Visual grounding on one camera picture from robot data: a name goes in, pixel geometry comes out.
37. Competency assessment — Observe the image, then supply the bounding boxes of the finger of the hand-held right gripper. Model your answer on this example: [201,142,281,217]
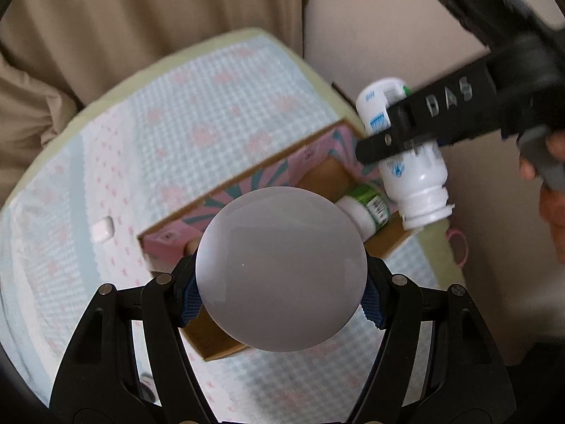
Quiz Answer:
[356,132,439,165]

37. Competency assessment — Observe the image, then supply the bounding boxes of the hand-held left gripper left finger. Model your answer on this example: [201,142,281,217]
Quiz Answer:
[49,254,221,424]

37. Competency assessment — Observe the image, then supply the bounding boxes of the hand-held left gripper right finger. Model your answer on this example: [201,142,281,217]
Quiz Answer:
[351,254,517,424]

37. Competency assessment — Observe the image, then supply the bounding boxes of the white plastic bottle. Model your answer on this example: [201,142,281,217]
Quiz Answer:
[356,78,455,231]

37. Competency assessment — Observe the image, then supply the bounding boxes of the green label jar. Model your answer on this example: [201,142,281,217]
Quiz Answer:
[335,182,392,242]

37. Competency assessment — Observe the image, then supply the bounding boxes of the white round jar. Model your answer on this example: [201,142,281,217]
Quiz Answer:
[195,187,368,353]

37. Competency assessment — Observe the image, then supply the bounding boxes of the pink cardboard box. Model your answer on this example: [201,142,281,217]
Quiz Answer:
[138,117,425,360]

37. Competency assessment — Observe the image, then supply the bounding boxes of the person's right hand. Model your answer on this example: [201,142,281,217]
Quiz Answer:
[520,134,565,266]

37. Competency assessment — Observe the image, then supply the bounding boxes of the small white square object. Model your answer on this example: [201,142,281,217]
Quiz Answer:
[92,216,116,243]

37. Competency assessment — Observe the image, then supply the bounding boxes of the beige curtain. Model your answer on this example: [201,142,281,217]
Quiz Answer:
[0,0,316,204]

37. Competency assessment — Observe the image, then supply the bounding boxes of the pink hair tie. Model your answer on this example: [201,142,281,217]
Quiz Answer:
[446,229,469,268]

